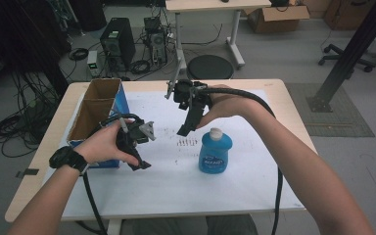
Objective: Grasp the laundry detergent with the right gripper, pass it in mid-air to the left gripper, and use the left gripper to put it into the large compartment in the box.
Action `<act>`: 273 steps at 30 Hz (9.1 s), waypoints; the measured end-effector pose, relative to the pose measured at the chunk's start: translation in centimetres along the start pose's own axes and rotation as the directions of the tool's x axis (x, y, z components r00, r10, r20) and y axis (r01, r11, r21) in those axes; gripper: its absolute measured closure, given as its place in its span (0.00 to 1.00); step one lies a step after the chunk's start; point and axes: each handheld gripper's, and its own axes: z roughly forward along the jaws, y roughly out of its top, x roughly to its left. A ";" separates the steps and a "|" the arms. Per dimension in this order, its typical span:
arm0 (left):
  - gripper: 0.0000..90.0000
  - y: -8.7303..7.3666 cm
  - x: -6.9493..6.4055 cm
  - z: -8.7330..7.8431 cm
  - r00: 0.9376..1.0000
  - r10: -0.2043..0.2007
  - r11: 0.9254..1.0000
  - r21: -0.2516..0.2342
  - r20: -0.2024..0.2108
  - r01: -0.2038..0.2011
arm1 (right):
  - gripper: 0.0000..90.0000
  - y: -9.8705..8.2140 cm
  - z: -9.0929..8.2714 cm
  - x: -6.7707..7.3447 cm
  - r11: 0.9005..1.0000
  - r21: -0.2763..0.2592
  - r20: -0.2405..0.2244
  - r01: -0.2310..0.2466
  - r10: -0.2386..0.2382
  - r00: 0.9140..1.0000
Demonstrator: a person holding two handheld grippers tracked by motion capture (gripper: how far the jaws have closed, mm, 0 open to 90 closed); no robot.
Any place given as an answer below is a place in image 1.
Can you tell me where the small white power unit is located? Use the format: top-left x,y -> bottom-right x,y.
86,50 -> 100,78

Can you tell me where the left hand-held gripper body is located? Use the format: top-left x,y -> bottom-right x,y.
116,115 -> 158,155

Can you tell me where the large black computer tower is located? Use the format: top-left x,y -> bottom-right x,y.
99,17 -> 137,72

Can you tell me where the white table mat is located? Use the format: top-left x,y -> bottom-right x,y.
43,89 -> 306,220

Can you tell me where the coiled black cable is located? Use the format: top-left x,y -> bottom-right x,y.
68,47 -> 90,62
129,59 -> 152,75

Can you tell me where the bundle of black floor cables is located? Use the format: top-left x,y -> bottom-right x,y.
0,70 -> 64,159

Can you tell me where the black round stool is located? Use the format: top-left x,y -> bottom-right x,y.
186,54 -> 235,80

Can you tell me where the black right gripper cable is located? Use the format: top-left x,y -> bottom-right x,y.
202,85 -> 285,235

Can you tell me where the grey floor mat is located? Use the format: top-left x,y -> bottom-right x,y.
285,81 -> 376,138

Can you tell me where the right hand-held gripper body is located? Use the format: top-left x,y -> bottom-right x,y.
164,78 -> 213,112

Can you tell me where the black metal stand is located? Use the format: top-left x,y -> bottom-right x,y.
305,0 -> 376,114

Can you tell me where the black office chair base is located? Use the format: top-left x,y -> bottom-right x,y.
317,43 -> 376,73

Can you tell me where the blue bottle with white cap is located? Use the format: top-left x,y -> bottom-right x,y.
198,127 -> 234,175

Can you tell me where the open blue cardboard box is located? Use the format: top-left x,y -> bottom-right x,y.
66,77 -> 131,169

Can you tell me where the open brown cardboard box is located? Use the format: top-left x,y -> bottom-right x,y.
243,4 -> 311,34

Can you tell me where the person's left hand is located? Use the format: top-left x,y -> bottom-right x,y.
73,118 -> 141,167

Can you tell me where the person's right hand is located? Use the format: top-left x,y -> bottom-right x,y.
195,84 -> 259,130

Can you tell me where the white desk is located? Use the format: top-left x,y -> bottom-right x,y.
164,0 -> 273,71

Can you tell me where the black wristwatch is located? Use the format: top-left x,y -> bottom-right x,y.
48,145 -> 90,176

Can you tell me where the black tape strip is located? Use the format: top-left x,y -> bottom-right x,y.
15,167 -> 40,179

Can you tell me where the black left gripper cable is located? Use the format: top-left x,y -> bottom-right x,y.
82,113 -> 145,235

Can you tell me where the closed brown cardboard box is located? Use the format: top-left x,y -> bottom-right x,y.
324,0 -> 376,31

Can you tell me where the small black computer tower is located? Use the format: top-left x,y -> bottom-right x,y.
147,28 -> 169,67

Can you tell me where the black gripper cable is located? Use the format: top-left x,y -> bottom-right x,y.
202,85 -> 285,235
82,113 -> 145,235

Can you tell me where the black curtain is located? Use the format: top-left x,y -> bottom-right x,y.
0,0 -> 73,97

